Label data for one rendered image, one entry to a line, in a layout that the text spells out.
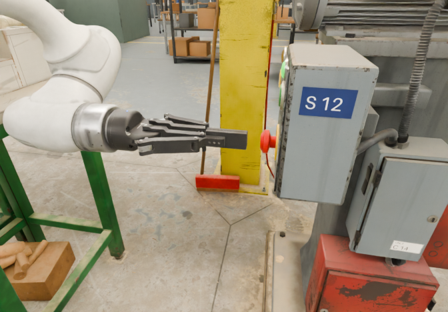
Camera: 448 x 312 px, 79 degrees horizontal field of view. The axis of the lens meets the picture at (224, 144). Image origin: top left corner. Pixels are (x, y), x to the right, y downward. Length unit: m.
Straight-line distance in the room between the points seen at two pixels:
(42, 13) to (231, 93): 1.22
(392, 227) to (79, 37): 0.73
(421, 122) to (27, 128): 0.75
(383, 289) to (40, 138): 0.79
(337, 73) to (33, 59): 0.98
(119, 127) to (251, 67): 1.19
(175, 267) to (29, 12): 1.24
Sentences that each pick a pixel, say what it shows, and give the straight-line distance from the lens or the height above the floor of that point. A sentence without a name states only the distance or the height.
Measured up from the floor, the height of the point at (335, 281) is 0.59.
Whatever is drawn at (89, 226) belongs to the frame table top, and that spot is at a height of 0.22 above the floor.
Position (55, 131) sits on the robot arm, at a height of 0.99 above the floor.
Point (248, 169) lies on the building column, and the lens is 1.87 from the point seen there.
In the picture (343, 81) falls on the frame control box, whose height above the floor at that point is 1.10.
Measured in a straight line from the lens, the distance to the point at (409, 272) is 0.83.
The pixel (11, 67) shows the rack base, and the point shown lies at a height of 1.00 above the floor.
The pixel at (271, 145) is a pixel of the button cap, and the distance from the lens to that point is 0.45.
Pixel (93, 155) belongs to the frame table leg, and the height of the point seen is 0.63.
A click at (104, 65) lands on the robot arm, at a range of 0.62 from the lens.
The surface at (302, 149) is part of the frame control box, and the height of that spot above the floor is 1.01.
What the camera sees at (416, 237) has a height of 0.74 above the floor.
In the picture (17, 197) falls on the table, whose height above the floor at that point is 0.35.
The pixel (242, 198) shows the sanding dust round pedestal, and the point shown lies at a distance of 1.86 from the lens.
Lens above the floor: 1.19
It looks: 28 degrees down
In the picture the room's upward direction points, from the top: straight up
